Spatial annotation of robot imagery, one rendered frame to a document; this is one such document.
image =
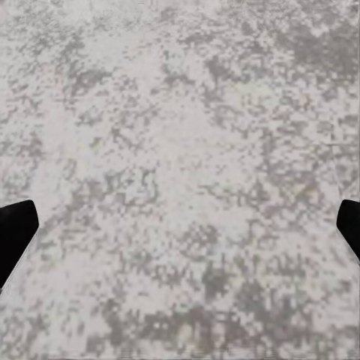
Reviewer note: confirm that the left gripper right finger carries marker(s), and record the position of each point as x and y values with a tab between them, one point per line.
348	223

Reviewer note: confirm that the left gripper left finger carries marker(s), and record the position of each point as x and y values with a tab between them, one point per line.
18	224

